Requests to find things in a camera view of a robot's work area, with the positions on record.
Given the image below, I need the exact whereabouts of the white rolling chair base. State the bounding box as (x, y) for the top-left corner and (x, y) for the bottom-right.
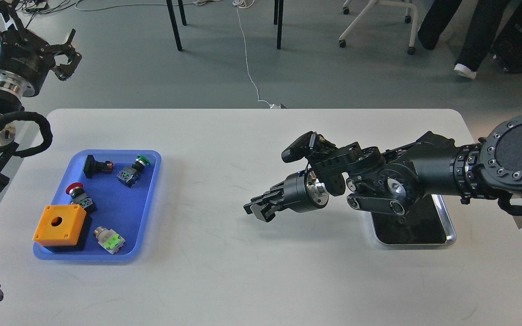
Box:
(338, 0), (421, 56)

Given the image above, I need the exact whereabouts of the black table leg right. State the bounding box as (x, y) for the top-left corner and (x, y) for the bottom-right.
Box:
(273, 0), (284, 50)

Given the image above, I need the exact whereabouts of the orange button enclosure box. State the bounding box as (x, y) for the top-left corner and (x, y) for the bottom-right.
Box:
(33, 204), (92, 252)

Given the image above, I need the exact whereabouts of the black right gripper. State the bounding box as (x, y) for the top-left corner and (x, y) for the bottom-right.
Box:
(244, 171), (329, 223)

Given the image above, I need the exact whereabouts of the black table leg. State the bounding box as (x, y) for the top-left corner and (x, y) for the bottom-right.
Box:
(165, 0), (187, 52)
(273, 0), (284, 50)

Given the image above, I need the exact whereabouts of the white floor cable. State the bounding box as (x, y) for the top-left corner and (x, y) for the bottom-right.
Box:
(232, 0), (285, 110)

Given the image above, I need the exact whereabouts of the black selector switch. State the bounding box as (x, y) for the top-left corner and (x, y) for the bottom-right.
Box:
(82, 154), (114, 179)

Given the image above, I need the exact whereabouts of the black floor cable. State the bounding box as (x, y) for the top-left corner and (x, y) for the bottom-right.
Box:
(19, 0), (171, 14)

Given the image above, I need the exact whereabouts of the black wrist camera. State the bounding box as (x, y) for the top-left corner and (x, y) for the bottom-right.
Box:
(281, 131), (317, 163)

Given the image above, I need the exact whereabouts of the blue plastic tray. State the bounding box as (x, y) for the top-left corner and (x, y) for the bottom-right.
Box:
(33, 150), (162, 262)

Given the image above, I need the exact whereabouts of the black table leg left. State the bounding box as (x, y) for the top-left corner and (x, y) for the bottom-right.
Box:
(165, 0), (187, 52)

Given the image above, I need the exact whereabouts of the red mushroom push button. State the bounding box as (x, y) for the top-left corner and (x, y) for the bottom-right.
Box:
(65, 182), (97, 214)

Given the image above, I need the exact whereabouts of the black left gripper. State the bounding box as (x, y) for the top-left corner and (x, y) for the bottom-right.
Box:
(0, 0), (82, 98)

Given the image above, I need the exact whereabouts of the green push button switch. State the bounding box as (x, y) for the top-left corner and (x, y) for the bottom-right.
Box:
(116, 154), (151, 188)

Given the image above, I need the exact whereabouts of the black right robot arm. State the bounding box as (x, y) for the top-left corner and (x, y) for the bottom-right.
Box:
(244, 115), (522, 222)

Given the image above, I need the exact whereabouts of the stainless steel tray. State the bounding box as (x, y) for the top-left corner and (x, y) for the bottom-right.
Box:
(371, 194), (457, 247)

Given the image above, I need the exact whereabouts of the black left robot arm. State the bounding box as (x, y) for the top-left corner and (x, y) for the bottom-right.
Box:
(0, 0), (82, 194)

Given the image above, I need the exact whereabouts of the silver green-block push button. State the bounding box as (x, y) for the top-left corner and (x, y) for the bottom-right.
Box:
(93, 226), (125, 254)

